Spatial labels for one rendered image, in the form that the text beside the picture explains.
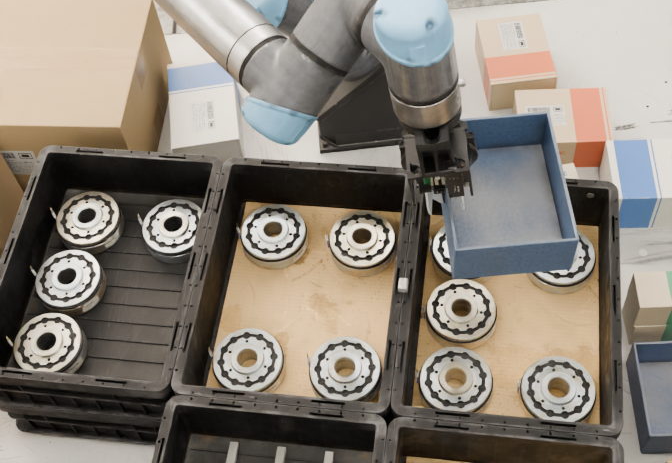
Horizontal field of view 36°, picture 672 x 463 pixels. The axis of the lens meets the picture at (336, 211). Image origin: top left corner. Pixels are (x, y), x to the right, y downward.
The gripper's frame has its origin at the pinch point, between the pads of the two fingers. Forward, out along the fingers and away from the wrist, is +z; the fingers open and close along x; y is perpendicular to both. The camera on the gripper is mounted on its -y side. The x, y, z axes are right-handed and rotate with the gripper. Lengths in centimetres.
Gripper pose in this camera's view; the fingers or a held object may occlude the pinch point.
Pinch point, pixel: (445, 190)
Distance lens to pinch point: 130.4
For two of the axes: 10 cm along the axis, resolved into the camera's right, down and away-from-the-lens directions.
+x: 9.8, -1.3, -1.4
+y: 0.3, 8.3, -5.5
